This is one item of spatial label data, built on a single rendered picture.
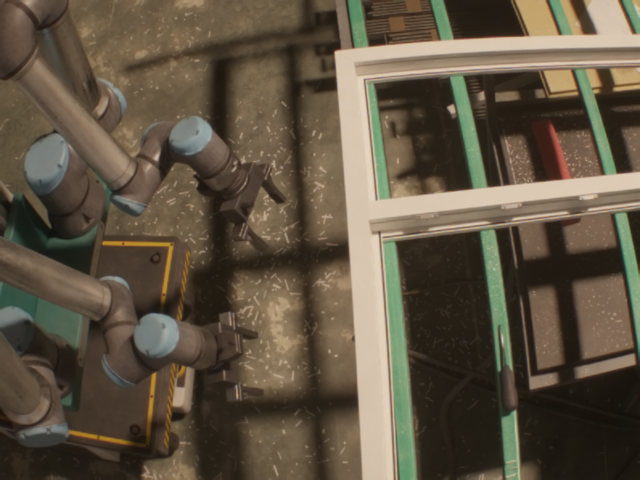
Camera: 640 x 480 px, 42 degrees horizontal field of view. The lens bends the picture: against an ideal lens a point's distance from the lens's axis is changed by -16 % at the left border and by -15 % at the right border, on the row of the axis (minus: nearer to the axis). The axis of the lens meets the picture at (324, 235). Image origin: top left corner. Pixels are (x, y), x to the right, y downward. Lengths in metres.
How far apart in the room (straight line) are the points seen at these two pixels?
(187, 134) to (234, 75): 1.47
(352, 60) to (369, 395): 0.80
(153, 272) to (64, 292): 0.97
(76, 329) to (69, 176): 0.39
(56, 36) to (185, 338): 0.71
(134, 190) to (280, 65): 1.48
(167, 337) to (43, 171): 0.64
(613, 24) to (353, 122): 1.00
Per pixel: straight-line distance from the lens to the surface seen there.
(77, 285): 1.84
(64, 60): 2.02
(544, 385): 2.20
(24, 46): 1.81
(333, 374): 2.84
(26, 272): 1.73
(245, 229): 2.11
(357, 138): 2.07
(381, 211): 1.97
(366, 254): 1.93
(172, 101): 3.47
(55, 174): 2.22
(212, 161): 2.02
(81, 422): 2.68
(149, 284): 2.74
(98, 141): 1.96
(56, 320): 2.34
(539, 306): 2.24
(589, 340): 2.22
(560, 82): 2.52
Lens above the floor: 2.67
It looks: 62 degrees down
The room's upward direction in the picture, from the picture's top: 20 degrees counter-clockwise
